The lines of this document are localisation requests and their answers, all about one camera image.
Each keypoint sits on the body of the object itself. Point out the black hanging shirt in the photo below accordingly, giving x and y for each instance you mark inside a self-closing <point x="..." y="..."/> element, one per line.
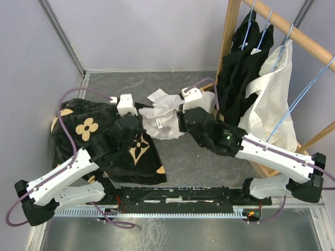
<point x="228" y="78"/>
<point x="250" y="68"/>

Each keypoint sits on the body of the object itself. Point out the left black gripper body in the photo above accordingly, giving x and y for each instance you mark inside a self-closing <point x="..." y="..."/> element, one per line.
<point x="127" y="146"/>

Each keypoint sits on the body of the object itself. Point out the aluminium corner post left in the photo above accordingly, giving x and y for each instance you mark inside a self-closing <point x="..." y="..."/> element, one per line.
<point x="53" y="20"/>

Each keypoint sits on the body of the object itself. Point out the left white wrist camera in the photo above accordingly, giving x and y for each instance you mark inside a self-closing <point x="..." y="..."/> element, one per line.
<point x="125" y="104"/>

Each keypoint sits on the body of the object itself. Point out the blue wire hanger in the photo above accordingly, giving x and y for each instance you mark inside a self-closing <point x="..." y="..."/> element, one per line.
<point x="299" y="98"/>

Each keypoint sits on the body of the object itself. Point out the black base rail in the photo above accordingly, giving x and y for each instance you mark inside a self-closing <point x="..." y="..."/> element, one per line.
<point x="221" y="196"/>

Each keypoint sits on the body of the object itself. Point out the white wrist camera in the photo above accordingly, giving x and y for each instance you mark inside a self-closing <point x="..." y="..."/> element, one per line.
<point x="125" y="104"/>
<point x="193" y="98"/>

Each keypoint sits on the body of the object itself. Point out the white shirt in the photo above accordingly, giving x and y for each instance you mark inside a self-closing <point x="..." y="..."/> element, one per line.
<point x="161" y="120"/>
<point x="271" y="89"/>

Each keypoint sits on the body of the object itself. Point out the aluminium corner post right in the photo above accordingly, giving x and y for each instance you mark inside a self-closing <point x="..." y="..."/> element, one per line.
<point x="302" y="13"/>

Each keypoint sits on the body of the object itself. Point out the aluminium corner post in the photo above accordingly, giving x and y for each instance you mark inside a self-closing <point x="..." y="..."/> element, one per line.
<point x="302" y="13"/>
<point x="53" y="20"/>

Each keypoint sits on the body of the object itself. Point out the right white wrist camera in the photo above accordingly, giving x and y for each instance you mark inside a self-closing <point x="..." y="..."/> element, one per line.
<point x="193" y="98"/>

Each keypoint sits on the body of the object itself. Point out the black floral plush blanket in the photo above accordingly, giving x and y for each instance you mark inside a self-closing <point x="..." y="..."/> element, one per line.
<point x="85" y="119"/>

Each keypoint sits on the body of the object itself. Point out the wooden clothes rack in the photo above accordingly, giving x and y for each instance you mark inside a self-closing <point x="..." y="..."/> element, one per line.
<point x="305" y="42"/>

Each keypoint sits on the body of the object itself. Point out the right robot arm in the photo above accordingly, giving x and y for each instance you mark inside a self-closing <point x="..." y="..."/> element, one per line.
<point x="300" y="176"/>

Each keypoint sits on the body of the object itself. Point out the white hanging shirt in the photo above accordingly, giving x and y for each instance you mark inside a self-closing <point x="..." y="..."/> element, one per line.
<point x="271" y="89"/>

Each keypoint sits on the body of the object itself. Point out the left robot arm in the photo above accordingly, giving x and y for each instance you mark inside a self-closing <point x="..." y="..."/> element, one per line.
<point x="43" y="197"/>

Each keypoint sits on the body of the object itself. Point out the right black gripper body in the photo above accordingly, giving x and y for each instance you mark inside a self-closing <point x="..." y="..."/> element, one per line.
<point x="181" y="124"/>

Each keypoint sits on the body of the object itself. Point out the white slotted cable duct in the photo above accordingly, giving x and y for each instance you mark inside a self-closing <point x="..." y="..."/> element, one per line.
<point x="178" y="211"/>

